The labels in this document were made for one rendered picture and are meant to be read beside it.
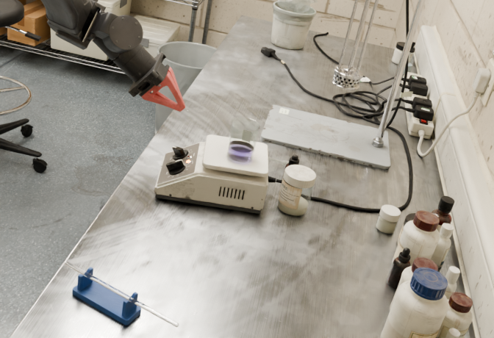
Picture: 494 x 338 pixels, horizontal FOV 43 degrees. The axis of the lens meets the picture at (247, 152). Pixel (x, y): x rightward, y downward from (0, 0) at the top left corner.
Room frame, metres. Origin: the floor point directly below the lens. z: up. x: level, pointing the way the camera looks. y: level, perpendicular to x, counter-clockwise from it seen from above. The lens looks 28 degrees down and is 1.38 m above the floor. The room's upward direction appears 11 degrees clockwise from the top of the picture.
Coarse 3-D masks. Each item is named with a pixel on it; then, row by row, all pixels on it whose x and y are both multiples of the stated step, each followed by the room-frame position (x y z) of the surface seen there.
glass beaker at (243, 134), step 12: (240, 120) 1.02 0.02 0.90; (252, 120) 1.03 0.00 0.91; (240, 132) 0.98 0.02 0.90; (252, 132) 0.98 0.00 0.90; (228, 144) 1.00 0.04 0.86; (240, 144) 0.98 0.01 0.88; (252, 144) 0.99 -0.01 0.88; (228, 156) 0.99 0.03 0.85; (240, 156) 0.98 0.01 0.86; (252, 156) 0.99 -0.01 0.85
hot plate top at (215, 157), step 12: (216, 144) 1.04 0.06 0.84; (264, 144) 1.08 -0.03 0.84; (204, 156) 0.98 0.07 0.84; (216, 156) 0.99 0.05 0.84; (264, 156) 1.03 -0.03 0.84; (216, 168) 0.96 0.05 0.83; (228, 168) 0.96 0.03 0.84; (240, 168) 0.96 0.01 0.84; (252, 168) 0.97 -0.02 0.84; (264, 168) 0.98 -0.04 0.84
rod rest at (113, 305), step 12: (84, 276) 0.67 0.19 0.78; (84, 288) 0.67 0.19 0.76; (96, 288) 0.68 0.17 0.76; (84, 300) 0.66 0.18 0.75; (96, 300) 0.66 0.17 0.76; (108, 300) 0.66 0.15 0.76; (120, 300) 0.67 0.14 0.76; (108, 312) 0.64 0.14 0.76; (120, 312) 0.64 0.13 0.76; (132, 312) 0.65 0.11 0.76
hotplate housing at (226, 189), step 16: (192, 176) 0.95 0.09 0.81; (208, 176) 0.95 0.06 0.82; (224, 176) 0.96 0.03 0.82; (240, 176) 0.97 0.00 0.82; (256, 176) 0.98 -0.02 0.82; (160, 192) 0.95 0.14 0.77; (176, 192) 0.95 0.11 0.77; (192, 192) 0.95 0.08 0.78; (208, 192) 0.95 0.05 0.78; (224, 192) 0.95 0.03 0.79; (240, 192) 0.96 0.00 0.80; (256, 192) 0.96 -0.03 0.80; (224, 208) 0.96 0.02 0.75; (240, 208) 0.96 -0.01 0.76; (256, 208) 0.96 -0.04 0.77
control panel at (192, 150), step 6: (198, 144) 1.07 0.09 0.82; (192, 150) 1.05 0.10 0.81; (168, 156) 1.05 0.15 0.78; (186, 156) 1.03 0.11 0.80; (192, 156) 1.02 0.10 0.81; (168, 162) 1.02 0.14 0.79; (186, 162) 1.00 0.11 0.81; (192, 162) 1.00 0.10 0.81; (162, 168) 1.01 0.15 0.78; (186, 168) 0.98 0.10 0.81; (192, 168) 0.97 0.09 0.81; (162, 174) 0.98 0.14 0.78; (168, 174) 0.98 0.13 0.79; (180, 174) 0.96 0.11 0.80; (186, 174) 0.96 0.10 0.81; (162, 180) 0.96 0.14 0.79; (168, 180) 0.95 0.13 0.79
